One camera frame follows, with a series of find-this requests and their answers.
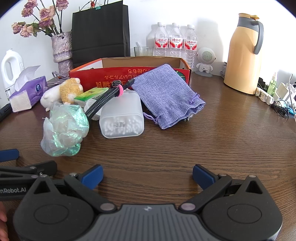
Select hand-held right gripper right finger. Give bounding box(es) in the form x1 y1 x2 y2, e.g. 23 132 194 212
180 164 264 213

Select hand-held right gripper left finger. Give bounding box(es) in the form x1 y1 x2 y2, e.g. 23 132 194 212
31 164 117 214

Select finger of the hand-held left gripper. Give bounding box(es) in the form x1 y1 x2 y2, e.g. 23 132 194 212
0 160 58 182
0 149 19 161

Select iridescent green plastic bag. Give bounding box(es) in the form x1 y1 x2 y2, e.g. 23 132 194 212
40 102 90 156

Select translucent cotton swab box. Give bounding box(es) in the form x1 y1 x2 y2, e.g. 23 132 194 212
99 90 145 139

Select black braided cable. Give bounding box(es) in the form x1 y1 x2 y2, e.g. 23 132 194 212
84 78 139 117

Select green tissue packet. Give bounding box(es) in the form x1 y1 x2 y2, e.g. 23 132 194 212
73 88 110 104

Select yellow white plush toy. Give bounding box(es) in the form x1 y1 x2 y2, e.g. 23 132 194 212
40 77 84 112

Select purple drawstring pouch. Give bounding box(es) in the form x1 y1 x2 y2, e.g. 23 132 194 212
131 64 206 130

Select red cardboard box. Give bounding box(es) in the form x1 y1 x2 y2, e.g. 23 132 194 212
69 57 192 93

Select person's left hand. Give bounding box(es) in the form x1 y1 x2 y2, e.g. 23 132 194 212
0 202 9 241

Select dark flat object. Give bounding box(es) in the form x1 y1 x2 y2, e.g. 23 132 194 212
0 103 11 122

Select purple tissue pack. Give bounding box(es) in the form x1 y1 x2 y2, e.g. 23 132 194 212
9 65 48 113

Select white detergent bottle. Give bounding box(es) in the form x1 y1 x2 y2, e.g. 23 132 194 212
1 49 25 100

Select white power strip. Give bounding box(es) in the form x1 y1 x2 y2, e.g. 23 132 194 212
255 87 275 105

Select green spray bottle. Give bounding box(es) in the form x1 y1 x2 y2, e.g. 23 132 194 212
267 72 277 96

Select purple speckled vase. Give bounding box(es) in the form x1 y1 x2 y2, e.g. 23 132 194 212
51 31 73 75

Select white chargers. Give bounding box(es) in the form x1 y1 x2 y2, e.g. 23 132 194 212
276 73 296 102

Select white robot speaker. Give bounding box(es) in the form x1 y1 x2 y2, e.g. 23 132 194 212
195 47 216 77

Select yellow thermos jug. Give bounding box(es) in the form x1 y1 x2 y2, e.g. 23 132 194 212
223 13 264 95

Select clear water bottle red label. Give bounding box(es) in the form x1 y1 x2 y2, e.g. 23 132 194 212
168 22 184 58
153 22 169 57
184 24 199 67

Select glass cup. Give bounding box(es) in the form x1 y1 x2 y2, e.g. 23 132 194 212
134 46 154 57

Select dried pink roses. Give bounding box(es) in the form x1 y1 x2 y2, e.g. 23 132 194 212
11 0 70 37

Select black paper bag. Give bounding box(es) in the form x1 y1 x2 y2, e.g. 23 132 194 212
72 0 131 69

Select pale purple cable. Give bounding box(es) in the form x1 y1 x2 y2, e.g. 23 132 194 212
47 72 70 87

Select tangled black cable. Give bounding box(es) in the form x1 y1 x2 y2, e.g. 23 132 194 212
272 100 290 120

